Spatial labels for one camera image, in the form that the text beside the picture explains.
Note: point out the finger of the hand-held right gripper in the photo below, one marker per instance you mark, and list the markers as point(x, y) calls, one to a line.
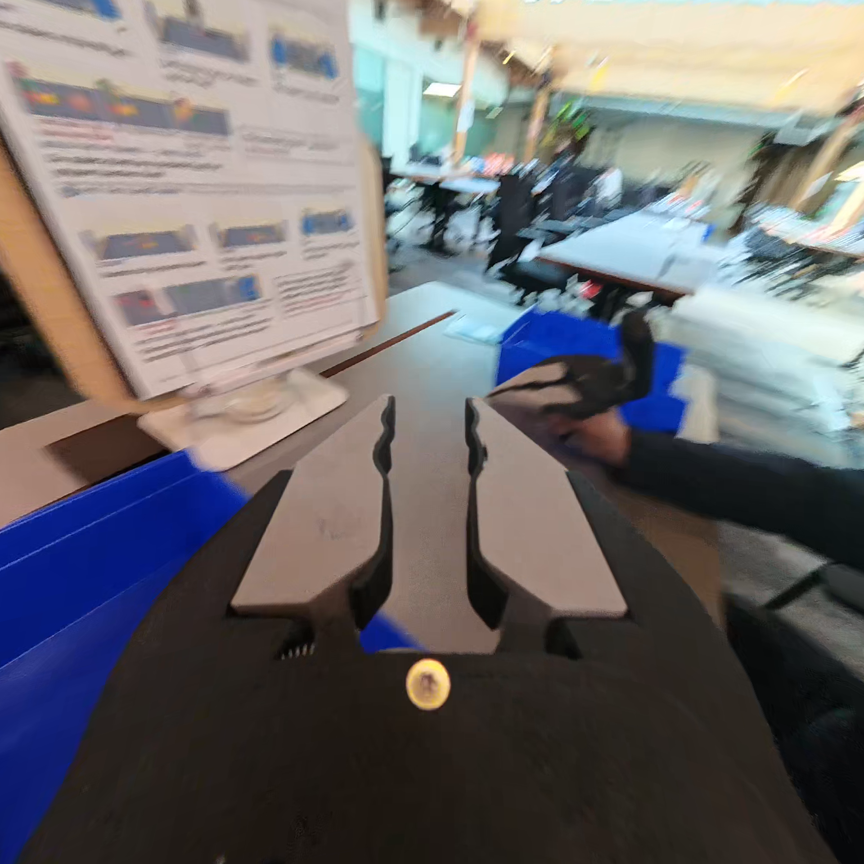
point(533, 408)
point(533, 379)

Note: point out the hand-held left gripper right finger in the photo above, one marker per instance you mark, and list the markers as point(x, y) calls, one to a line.
point(540, 533)

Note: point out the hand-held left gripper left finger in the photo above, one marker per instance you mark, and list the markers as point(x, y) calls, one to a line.
point(317, 533)

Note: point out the blue plastic bin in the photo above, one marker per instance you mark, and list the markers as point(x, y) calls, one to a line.
point(560, 337)
point(88, 574)

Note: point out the person's right forearm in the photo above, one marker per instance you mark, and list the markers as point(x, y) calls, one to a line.
point(742, 493)

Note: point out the grey desk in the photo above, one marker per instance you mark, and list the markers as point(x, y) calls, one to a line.
point(425, 378)

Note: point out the long white desk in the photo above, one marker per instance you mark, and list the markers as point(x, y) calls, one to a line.
point(628, 253)

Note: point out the person's right hand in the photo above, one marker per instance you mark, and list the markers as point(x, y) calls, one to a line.
point(601, 439)

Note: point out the white paper sheets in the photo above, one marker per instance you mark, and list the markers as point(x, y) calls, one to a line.
point(472, 329)

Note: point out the black office chair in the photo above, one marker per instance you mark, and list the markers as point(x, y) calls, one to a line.
point(823, 584)

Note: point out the person's torso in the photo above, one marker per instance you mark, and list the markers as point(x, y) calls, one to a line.
point(810, 742)

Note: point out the printed instruction sheet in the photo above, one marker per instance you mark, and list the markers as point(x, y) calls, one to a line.
point(202, 169)

